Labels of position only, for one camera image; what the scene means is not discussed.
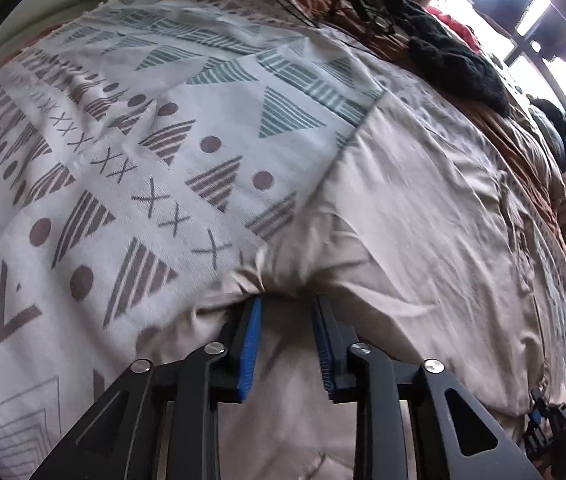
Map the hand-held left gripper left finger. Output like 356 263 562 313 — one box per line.
28 296 264 480

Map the patterned white bed cover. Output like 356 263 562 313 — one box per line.
0 0 464 480

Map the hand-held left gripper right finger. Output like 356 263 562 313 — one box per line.
312 295 544 480

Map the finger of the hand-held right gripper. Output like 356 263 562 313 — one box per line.
527 389 550 430

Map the large beige garment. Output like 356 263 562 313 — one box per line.
136 92 566 480

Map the black knit sweater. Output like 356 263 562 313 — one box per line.
383 0 511 116

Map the window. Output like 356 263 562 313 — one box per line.
438 0 566 121

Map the pink cloth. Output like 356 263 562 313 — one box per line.
425 5 486 53

